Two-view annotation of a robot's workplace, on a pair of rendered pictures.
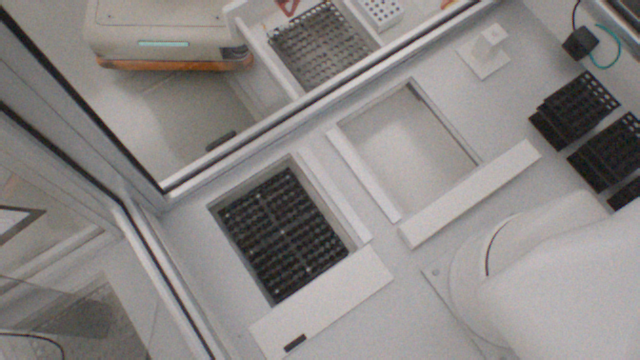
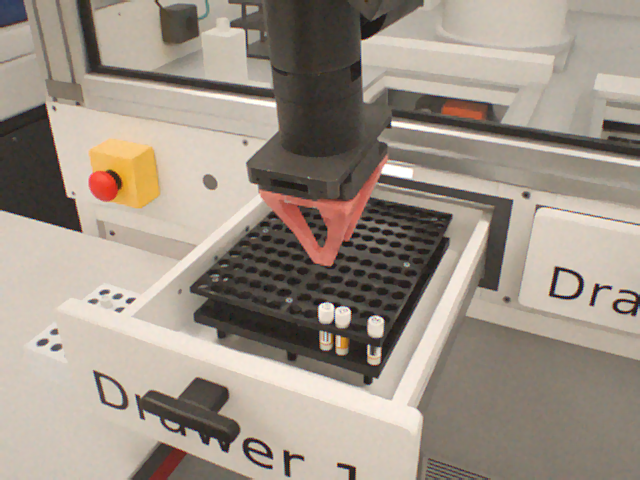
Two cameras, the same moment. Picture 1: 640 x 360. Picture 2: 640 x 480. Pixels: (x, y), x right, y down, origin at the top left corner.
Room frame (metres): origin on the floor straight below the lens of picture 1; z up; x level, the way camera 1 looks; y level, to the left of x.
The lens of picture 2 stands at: (0.94, 0.44, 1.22)
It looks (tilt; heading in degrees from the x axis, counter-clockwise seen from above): 31 degrees down; 240
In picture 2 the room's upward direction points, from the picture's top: straight up
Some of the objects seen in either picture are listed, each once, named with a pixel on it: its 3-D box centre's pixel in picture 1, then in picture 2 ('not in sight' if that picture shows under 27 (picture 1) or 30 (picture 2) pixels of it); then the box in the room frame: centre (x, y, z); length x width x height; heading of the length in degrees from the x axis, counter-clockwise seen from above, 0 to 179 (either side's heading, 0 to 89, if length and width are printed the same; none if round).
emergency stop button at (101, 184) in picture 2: not in sight; (105, 184); (0.83, -0.30, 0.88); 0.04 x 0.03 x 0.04; 126
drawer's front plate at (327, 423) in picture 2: not in sight; (224, 410); (0.84, 0.12, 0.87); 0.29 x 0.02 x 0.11; 126
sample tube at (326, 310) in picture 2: not in sight; (326, 329); (0.74, 0.09, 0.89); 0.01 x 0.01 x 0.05
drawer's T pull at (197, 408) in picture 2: not in sight; (199, 403); (0.86, 0.13, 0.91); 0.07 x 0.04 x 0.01; 126
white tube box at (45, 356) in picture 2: not in sight; (98, 336); (0.89, -0.14, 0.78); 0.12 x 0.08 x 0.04; 36
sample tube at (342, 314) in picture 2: not in sight; (342, 333); (0.73, 0.10, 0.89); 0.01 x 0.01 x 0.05
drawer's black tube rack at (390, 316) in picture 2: not in sight; (333, 274); (0.68, 0.00, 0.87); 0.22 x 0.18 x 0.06; 36
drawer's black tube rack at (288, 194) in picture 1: (283, 235); not in sight; (0.25, 0.07, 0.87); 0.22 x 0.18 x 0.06; 36
